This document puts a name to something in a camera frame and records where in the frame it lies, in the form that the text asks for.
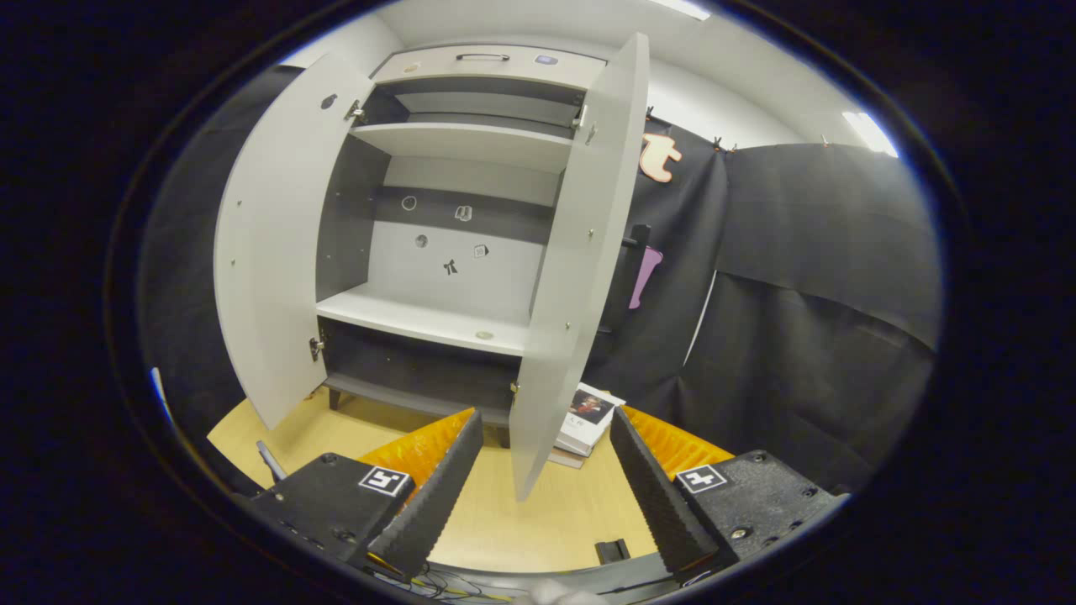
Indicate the small black block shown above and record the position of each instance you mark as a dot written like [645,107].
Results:
[612,552]

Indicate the grey cabinet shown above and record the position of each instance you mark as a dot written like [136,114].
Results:
[403,269]

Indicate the thin white cabinet shelf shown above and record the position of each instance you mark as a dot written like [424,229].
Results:
[471,144]

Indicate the grey cabinet drawer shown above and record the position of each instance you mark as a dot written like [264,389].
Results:
[437,65]

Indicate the small ceiling light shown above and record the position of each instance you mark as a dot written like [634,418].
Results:
[870,134]

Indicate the thick white cabinet shelf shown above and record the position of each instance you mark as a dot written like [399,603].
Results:
[420,318]

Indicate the long ceiling light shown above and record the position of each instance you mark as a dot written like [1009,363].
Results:
[681,8]

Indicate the grey cabinet door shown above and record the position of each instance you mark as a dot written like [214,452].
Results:
[580,269]

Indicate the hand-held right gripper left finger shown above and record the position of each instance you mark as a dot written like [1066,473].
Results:
[437,504]

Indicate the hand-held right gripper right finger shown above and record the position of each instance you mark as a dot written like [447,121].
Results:
[651,504]

